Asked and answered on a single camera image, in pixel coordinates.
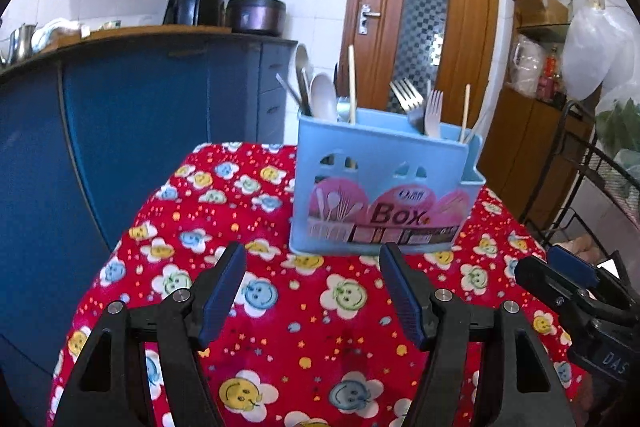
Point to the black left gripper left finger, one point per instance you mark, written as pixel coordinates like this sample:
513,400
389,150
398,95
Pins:
109,385

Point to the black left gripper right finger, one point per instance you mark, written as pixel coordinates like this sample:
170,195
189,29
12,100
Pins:
517,386

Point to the white plastic fork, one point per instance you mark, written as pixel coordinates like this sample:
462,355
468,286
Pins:
433,113

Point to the blue utensil holder box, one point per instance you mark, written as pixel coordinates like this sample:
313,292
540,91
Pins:
359,186

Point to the wooden chopstick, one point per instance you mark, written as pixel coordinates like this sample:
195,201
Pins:
352,84
480,120
465,116

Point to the metal spoon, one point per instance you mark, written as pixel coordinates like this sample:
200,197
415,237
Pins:
303,70

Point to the blue lower kitchen cabinets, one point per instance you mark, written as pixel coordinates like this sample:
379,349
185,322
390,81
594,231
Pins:
87,135

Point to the brown lower cabinet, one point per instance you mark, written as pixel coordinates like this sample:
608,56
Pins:
519,160

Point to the green vegetables in bag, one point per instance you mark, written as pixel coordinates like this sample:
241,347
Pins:
618,127

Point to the red smiley flower tablecloth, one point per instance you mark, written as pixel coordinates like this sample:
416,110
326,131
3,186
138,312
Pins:
308,341

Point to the white plastic bag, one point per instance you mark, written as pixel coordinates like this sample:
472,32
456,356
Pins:
601,50

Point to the metal fork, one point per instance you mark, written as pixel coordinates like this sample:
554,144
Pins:
411,102

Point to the white plastic spoon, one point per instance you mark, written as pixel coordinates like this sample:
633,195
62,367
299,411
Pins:
322,98

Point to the metal kettle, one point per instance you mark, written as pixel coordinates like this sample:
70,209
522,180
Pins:
20,44

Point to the wooden door with glass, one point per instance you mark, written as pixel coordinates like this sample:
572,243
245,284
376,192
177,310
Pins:
444,44

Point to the wooden cutting board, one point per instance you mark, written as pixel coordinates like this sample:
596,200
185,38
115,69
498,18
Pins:
61,42

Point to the black air fryer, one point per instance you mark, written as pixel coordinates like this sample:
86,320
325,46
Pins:
194,12

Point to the dark rice cooker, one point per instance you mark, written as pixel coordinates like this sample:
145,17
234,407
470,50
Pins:
256,17

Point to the black wire rack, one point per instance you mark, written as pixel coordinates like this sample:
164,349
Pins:
583,195

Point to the wooden wall shelf unit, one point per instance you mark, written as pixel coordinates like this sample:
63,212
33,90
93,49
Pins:
550,6

